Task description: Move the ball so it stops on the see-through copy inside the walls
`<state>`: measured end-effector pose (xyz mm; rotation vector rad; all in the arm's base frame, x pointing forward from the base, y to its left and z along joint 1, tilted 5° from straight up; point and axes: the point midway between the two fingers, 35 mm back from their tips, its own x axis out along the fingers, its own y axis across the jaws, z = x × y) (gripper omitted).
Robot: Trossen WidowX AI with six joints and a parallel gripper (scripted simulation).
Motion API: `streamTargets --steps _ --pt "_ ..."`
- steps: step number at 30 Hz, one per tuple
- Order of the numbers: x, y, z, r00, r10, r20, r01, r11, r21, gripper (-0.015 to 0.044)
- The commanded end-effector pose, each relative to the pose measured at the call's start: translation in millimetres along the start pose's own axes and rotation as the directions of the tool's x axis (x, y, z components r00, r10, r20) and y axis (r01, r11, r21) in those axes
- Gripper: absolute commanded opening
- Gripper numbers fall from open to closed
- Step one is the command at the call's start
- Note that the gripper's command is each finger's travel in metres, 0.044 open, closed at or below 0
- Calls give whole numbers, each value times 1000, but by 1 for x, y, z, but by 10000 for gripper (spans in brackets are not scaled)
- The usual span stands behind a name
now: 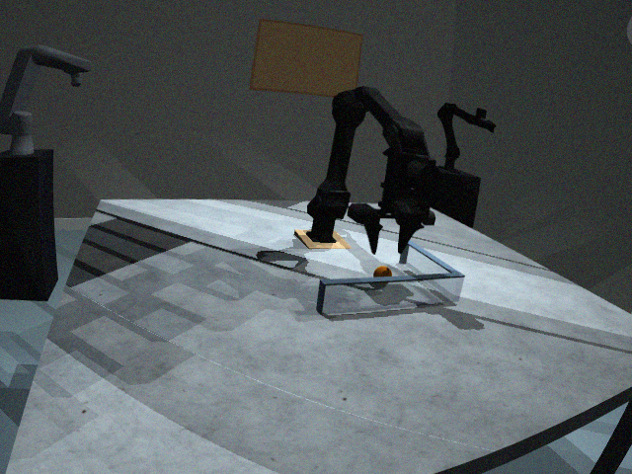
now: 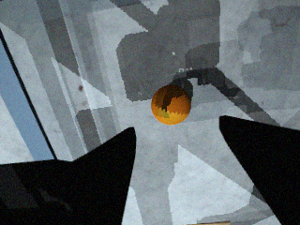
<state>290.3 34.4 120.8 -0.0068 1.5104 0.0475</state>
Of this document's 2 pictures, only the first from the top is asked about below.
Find clear glass corner walls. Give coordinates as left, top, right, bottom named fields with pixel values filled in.
left=322, top=245, right=465, bottom=314

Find dark brown ball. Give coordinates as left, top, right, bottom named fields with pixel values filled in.
left=373, top=266, right=392, bottom=277

